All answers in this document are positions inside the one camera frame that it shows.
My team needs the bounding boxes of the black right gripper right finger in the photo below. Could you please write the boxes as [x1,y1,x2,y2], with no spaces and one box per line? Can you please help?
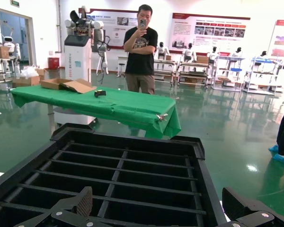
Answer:
[217,187,284,227]

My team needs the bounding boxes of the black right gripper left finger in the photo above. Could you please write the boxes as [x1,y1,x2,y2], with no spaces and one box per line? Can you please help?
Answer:
[13,186,95,227]

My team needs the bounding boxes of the black slotted container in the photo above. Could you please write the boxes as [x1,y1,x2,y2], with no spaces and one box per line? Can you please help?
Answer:
[0,122,228,227]

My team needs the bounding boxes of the low cardboard box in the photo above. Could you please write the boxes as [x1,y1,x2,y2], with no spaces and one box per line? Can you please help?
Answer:
[12,75,40,87]

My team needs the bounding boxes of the small upright cardboard box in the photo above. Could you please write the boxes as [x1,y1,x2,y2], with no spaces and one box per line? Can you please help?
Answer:
[35,68,46,81]

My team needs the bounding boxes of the cardboard box on workbench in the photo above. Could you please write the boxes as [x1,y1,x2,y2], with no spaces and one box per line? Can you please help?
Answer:
[195,55,210,64]

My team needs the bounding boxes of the cardboard box on bench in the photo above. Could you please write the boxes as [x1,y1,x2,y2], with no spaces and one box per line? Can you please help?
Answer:
[0,45,10,59]

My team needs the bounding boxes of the white table leg with foot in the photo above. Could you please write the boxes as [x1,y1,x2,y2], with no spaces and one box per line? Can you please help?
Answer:
[47,103,55,140]

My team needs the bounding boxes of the green tablecloth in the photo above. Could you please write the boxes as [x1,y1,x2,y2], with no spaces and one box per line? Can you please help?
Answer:
[10,85,182,139]

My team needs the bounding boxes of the flat cardboard sheet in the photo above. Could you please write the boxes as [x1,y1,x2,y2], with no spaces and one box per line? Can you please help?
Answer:
[60,79,98,94]

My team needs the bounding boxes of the open cardboard tray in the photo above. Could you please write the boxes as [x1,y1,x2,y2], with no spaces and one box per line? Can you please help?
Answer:
[39,78,73,91]

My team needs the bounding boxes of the white metal workbench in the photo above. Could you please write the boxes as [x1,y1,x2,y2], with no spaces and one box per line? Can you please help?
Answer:
[153,59,178,86]
[242,56,284,96]
[177,61,211,88]
[211,55,246,92]

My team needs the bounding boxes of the white plastic bag pile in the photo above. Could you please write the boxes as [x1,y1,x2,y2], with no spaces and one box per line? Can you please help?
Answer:
[20,65,40,79]

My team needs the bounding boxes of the red bin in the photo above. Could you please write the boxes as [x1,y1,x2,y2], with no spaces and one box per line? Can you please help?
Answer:
[47,57,61,70]

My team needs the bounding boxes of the white robot kiosk with arms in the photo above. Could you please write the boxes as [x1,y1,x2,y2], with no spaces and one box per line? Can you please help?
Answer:
[53,9,111,125]

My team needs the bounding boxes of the man in black t-shirt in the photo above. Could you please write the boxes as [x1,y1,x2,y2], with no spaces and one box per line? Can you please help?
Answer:
[123,4,159,95]

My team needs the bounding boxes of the small white humanoid robot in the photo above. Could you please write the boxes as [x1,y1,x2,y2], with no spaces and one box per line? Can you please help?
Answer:
[2,35,21,74]

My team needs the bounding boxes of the grey framed doorway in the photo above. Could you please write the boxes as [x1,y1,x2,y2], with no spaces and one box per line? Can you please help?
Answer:
[0,7,36,68]

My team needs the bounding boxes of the tall red wall board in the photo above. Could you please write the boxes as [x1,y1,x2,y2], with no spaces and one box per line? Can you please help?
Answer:
[266,19,284,59]

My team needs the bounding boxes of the grey wall pipe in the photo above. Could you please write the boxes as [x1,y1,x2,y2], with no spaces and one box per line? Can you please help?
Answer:
[57,0,62,54]

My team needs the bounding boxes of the red trimmed wall board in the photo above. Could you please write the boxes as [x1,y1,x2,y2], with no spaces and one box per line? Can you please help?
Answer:
[78,8,140,51]

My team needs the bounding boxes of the wide red wall board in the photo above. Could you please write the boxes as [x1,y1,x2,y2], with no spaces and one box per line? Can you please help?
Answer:
[170,12,251,54]

